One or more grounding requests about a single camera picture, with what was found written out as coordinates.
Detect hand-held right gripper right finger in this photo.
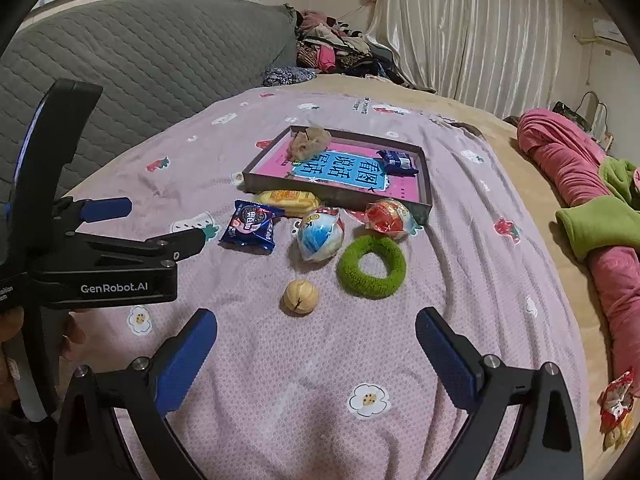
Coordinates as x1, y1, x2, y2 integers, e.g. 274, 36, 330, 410
415, 307, 586, 480

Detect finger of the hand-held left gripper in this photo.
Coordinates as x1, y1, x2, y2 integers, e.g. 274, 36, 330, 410
50, 196, 133, 233
74, 229, 207, 268

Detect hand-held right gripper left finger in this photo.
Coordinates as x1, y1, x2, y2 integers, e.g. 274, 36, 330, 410
52, 308, 218, 480

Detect blue cookie packet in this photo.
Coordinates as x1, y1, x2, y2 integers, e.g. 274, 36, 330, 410
218, 200, 278, 256

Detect green fluffy hair scrunchie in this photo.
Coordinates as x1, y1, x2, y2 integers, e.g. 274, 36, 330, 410
336, 234, 407, 301

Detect walnut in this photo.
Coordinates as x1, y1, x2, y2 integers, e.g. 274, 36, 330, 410
282, 279, 319, 317

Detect blue and red toy egg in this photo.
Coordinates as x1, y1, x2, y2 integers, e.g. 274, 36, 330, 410
296, 207, 346, 262

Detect pink shallow cardboard box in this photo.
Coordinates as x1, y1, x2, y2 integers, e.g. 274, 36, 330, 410
242, 125, 433, 226

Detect person's left hand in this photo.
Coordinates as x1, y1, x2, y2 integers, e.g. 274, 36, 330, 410
0, 307, 87, 386

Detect yellow snack packet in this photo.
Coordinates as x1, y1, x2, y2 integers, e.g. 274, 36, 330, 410
254, 189, 321, 218

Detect pink printed blanket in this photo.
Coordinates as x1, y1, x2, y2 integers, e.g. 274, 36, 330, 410
60, 82, 591, 480

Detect grey quilted sofa cover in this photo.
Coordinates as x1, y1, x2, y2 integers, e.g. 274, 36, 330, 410
0, 0, 301, 201

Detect beige mesh pouch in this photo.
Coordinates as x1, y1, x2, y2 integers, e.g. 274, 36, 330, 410
290, 126, 332, 158

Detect red snack wrapper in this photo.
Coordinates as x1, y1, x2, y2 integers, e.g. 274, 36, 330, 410
598, 370, 636, 451

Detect dark floral cloth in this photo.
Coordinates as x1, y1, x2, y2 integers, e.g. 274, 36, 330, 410
261, 66, 318, 88

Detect small blue snack packet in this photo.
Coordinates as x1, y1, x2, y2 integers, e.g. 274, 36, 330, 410
376, 149, 420, 177

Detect green fleece cloth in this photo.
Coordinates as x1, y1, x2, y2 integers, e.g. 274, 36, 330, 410
555, 157, 640, 261

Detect pink rolled blanket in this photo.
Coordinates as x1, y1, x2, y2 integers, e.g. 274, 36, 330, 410
516, 108, 640, 391

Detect pile of clothes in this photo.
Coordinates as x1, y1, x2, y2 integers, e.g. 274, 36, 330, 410
295, 9, 416, 86

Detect dark handbag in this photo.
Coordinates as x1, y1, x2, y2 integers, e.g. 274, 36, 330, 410
552, 101, 591, 131

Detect cream curtains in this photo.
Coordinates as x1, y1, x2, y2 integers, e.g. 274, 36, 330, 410
370, 0, 566, 111

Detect white air conditioner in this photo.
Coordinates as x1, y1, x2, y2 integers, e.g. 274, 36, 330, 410
592, 17, 628, 46

